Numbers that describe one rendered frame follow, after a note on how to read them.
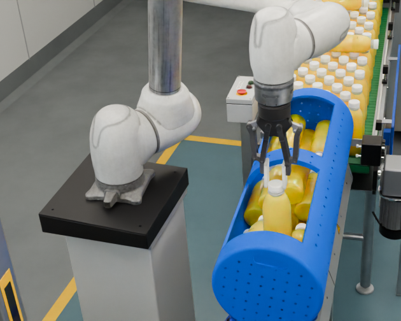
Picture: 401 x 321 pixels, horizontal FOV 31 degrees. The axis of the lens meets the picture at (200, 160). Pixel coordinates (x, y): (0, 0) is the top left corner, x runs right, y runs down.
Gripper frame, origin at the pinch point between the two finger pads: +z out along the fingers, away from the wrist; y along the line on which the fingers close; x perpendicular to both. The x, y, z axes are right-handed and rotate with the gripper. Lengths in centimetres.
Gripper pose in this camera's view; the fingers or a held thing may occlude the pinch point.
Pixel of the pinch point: (275, 174)
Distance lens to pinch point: 177.8
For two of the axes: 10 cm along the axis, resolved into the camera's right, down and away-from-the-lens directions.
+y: 9.7, 0.7, -2.5
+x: 2.5, -5.2, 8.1
